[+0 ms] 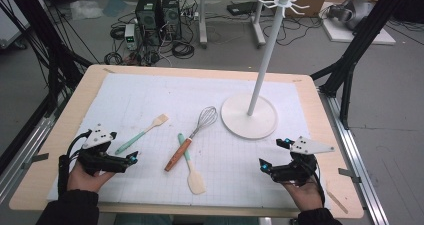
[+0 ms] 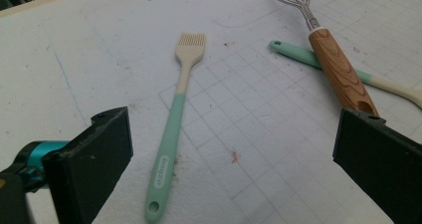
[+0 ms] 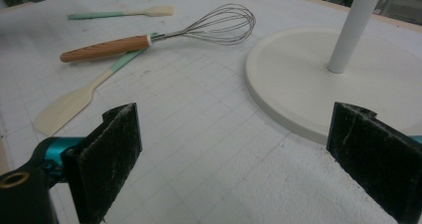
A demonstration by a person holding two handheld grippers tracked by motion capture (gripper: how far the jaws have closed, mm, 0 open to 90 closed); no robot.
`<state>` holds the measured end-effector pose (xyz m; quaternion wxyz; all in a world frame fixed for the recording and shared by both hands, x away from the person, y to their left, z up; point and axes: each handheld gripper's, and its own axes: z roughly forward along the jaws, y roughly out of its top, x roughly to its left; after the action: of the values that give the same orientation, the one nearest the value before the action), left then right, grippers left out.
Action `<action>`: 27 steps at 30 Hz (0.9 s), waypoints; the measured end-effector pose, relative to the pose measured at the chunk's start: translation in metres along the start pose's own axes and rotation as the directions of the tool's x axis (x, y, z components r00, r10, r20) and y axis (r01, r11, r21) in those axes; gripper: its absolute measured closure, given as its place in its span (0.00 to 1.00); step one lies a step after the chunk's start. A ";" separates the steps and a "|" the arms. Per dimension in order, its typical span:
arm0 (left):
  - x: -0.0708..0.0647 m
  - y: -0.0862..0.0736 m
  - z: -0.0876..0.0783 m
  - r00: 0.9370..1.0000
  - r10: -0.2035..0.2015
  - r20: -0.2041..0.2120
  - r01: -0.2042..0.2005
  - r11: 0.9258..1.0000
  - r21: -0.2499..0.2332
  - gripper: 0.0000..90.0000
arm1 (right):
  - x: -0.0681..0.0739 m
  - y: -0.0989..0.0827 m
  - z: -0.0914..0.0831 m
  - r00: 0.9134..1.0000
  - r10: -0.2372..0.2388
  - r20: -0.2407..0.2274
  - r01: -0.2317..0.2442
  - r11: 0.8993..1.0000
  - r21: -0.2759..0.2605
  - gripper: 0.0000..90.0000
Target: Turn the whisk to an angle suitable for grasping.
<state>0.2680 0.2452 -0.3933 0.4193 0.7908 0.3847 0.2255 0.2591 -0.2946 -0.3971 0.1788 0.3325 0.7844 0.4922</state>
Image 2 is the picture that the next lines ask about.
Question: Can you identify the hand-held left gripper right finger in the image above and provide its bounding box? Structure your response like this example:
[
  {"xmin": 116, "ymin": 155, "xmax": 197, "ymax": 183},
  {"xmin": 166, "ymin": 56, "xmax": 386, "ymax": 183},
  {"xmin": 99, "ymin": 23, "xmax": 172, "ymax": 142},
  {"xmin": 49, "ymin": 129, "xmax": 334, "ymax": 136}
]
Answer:
[{"xmin": 332, "ymin": 108, "xmax": 422, "ymax": 224}]

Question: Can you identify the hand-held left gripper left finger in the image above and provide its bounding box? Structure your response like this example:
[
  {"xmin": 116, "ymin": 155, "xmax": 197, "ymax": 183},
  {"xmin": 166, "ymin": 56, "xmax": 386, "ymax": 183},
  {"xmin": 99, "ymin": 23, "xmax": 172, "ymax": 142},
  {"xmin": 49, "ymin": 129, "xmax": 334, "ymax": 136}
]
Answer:
[{"xmin": 43, "ymin": 106, "xmax": 134, "ymax": 224}]

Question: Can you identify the mint handled silicone basting brush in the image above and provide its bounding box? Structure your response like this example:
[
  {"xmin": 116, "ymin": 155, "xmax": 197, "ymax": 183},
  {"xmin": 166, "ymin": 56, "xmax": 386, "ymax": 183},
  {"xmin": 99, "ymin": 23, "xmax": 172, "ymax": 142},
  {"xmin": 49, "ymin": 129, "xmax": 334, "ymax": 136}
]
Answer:
[{"xmin": 144, "ymin": 33, "xmax": 207, "ymax": 224}]

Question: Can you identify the wooden handled wire whisk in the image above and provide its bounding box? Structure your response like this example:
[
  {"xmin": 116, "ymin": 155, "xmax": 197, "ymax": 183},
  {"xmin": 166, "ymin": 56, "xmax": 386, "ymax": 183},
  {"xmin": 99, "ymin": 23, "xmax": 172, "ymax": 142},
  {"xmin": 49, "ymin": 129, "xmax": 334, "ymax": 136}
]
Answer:
[{"xmin": 268, "ymin": 0, "xmax": 379, "ymax": 116}]

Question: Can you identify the mint handled silicone spatula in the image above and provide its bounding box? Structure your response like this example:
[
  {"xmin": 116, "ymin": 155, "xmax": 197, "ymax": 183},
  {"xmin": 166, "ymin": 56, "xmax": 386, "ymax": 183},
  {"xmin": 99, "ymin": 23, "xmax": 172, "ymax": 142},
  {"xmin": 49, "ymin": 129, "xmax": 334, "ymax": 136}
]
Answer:
[{"xmin": 269, "ymin": 39, "xmax": 422, "ymax": 110}]

